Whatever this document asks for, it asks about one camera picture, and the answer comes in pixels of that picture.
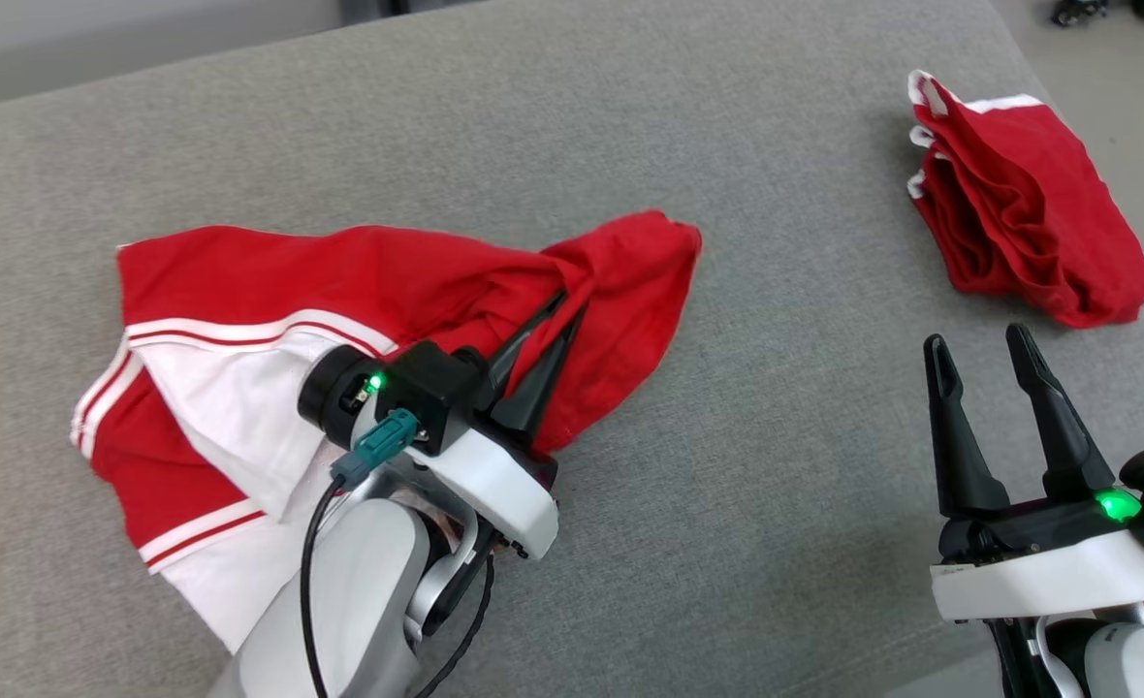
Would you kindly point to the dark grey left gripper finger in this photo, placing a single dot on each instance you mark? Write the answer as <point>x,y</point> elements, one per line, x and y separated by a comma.
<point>524,339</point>
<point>538,397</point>

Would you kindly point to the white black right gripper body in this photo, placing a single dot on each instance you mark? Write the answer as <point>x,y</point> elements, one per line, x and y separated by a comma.
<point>1037,577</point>

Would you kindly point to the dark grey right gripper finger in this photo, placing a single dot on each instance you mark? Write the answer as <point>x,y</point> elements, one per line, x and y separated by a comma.
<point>960,456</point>
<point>1057,436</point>

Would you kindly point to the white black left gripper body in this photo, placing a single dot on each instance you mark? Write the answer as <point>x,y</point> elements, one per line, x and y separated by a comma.
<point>494,485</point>

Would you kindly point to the red white number 23 jersey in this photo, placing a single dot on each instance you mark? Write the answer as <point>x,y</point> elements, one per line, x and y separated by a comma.
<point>339,271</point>

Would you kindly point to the red garment with white trim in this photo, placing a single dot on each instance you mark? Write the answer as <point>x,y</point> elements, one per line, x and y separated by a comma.
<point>1028,213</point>

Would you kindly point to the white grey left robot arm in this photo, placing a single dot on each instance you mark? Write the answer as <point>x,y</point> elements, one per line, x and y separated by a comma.
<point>359,601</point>

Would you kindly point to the small black wheeled object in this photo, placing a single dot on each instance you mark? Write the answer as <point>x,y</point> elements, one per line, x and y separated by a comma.
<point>1076,12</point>

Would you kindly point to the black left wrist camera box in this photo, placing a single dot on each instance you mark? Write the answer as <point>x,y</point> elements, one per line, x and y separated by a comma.
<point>431,388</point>

